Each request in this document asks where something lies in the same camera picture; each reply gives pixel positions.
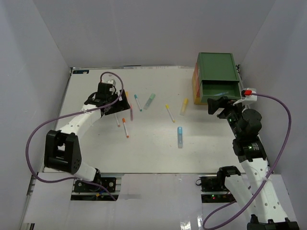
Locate blue cap highlighter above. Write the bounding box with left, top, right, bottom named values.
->
left=177, top=126, right=183, bottom=149

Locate blue label sticker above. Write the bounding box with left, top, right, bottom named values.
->
left=72, top=70, right=89, bottom=74

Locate teal cap marker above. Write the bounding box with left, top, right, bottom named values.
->
left=134, top=94, right=142, bottom=112

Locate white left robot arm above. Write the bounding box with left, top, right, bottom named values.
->
left=44, top=82, right=130, bottom=191

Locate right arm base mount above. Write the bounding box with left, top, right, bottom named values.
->
left=195, top=176, right=236, bottom=204

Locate pink cap marker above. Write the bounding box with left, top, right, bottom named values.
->
left=115, top=114, right=120, bottom=127

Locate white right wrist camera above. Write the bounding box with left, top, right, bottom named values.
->
left=233, top=88, right=257, bottom=106

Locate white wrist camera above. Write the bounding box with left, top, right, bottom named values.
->
left=233, top=88, right=257, bottom=106
left=106, top=79, right=117, bottom=92

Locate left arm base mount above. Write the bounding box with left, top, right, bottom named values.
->
left=71, top=177, right=119, bottom=201

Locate yellow cap marker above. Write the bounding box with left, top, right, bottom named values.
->
left=165, top=104, right=176, bottom=123

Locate yellow cap highlighter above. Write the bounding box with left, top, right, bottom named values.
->
left=180, top=98, right=189, bottom=115

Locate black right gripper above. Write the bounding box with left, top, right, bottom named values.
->
left=207, top=96, right=249, bottom=138

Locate orange cap marker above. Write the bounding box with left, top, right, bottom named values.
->
left=122, top=118, right=130, bottom=138

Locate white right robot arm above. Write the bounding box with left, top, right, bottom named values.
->
left=207, top=94, right=299, bottom=230

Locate green cap highlighter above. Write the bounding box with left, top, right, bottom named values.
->
left=143, top=93, right=155, bottom=110

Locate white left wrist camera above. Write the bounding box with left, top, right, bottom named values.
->
left=106, top=79, right=117, bottom=92

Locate pink translucent gel pen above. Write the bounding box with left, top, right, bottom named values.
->
left=130, top=104, right=133, bottom=121

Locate green drawer box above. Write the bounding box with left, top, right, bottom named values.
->
left=196, top=52, right=240, bottom=103

